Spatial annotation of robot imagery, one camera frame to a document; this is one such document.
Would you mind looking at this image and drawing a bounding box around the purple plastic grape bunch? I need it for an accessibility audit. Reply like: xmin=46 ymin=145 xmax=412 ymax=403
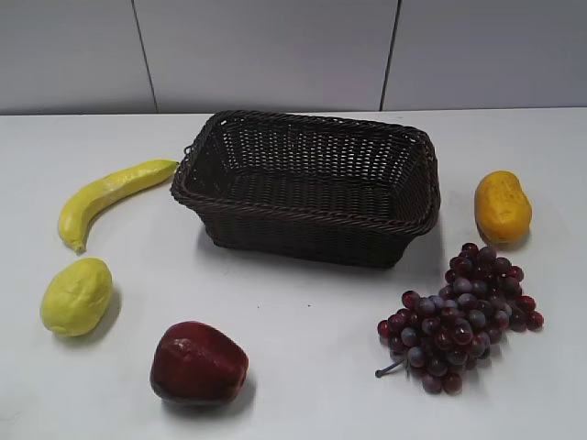
xmin=374 ymin=243 xmax=545 ymax=395

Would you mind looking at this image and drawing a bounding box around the dark red plastic apple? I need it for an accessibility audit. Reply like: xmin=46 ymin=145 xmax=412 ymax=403
xmin=150 ymin=321 xmax=249 ymax=406

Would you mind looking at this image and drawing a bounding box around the dark woven wicker basket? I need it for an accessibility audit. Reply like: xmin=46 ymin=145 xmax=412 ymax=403
xmin=171 ymin=110 xmax=441 ymax=269

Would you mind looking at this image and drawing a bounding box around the yellow plastic banana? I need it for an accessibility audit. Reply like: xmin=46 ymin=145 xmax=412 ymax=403
xmin=58 ymin=159 xmax=179 ymax=254

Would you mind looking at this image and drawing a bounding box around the yellow plastic lemon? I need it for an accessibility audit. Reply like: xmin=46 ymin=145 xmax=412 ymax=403
xmin=40 ymin=258 xmax=114 ymax=337

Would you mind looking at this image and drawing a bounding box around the orange yellow plastic mango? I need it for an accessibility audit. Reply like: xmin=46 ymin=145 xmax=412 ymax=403
xmin=474 ymin=170 xmax=533 ymax=244

